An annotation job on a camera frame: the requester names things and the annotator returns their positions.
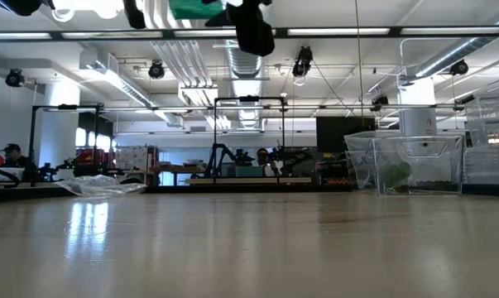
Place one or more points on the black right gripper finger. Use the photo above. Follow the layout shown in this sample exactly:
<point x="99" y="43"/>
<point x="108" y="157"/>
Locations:
<point x="220" y="19"/>

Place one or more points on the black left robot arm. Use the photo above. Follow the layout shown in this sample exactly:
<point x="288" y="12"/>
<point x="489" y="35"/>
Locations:
<point x="23" y="6"/>

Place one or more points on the person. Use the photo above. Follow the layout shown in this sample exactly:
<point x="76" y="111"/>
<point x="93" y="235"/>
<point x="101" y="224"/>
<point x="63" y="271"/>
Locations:
<point x="263" y="159"/>
<point x="19" y="161"/>

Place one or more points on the teal box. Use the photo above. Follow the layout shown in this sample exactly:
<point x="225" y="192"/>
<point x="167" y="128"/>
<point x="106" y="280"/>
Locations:
<point x="249" y="171"/>

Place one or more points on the white patterned box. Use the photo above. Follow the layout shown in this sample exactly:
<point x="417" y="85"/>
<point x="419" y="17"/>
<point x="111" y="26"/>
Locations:
<point x="133" y="157"/>

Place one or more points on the red tool cart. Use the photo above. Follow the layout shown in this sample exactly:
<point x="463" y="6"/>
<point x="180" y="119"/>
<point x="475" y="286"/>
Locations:
<point x="87" y="156"/>

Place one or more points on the wooden station table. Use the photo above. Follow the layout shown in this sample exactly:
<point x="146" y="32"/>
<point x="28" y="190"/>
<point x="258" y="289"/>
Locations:
<point x="224" y="181"/>

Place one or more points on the clear plastic bin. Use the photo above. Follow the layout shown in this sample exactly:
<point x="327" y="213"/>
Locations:
<point x="356" y="157"/>

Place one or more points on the dark cap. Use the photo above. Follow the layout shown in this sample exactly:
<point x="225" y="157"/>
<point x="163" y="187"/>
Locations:
<point x="11" y="147"/>

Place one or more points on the white tray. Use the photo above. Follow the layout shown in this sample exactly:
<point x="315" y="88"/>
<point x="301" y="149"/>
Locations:
<point x="7" y="174"/>

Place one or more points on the clear plastic zip bag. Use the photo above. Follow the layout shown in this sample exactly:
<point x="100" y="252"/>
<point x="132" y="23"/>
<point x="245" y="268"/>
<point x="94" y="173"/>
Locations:
<point x="431" y="165"/>

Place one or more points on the stack of clear boxes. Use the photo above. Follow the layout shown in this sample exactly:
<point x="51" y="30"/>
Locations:
<point x="489" y="161"/>

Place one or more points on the silver ventilation duct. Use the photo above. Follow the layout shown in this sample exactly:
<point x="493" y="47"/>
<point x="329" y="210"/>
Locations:
<point x="452" y="51"/>
<point x="245" y="68"/>

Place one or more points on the black ceiling-hung camera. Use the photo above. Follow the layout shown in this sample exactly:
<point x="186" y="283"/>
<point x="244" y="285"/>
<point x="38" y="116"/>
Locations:
<point x="459" y="67"/>
<point x="156" y="69"/>
<point x="15" y="78"/>
<point x="303" y="61"/>
<point x="379" y="100"/>

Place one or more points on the white ceiling duct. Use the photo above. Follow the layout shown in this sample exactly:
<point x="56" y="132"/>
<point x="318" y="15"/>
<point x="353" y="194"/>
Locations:
<point x="108" y="74"/>

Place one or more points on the black station frame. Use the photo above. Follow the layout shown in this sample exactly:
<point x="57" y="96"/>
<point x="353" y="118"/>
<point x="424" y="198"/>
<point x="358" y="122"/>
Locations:
<point x="67" y="107"/>
<point x="249" y="98"/>

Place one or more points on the black wall screen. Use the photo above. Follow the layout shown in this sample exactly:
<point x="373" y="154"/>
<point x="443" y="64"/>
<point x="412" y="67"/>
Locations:
<point x="336" y="134"/>

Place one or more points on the black overhead rail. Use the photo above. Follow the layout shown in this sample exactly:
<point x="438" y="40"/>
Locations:
<point x="396" y="31"/>

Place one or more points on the black table frame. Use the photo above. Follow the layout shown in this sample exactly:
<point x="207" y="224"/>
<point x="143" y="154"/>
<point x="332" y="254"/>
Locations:
<point x="232" y="188"/>

